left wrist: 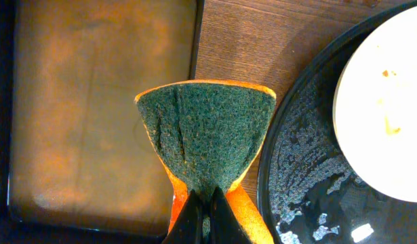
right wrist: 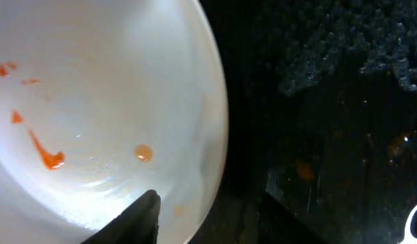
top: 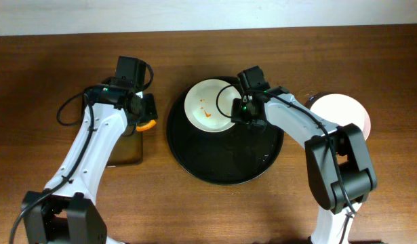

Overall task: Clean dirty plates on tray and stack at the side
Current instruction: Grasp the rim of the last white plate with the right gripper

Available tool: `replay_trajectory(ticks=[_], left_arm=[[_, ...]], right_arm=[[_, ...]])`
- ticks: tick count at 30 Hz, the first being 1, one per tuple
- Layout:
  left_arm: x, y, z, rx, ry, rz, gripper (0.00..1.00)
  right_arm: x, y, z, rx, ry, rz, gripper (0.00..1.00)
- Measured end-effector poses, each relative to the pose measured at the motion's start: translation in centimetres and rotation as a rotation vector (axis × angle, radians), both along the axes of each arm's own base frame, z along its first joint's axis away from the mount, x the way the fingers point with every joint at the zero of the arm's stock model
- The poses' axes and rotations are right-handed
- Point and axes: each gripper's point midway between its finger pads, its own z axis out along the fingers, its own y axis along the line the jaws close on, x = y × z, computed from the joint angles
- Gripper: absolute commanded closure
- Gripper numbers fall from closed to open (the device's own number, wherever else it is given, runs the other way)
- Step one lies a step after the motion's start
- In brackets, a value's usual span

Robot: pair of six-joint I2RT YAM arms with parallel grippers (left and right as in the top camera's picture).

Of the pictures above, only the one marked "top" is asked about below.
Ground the white plate bottom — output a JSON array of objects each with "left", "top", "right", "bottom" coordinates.
[{"left": 305, "top": 92, "right": 372, "bottom": 140}]

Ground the orange sponge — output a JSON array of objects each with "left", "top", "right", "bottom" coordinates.
[{"left": 136, "top": 119, "right": 157, "bottom": 132}]

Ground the white plate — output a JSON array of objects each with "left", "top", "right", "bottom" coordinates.
[
  {"left": 305, "top": 92, "right": 372, "bottom": 140},
  {"left": 184, "top": 79, "right": 241, "bottom": 133}
]

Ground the round black tray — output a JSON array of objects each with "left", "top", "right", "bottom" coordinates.
[{"left": 166, "top": 90, "right": 284, "bottom": 185}]

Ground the black rectangular tray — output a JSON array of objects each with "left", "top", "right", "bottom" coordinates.
[{"left": 79, "top": 84, "right": 144, "bottom": 168}]

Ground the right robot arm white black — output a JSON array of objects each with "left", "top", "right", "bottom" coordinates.
[{"left": 231, "top": 66, "right": 377, "bottom": 243}]

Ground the white plate top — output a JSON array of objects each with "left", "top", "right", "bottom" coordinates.
[{"left": 184, "top": 79, "right": 241, "bottom": 133}]

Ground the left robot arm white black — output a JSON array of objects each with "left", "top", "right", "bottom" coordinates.
[{"left": 9, "top": 56, "right": 158, "bottom": 243}]

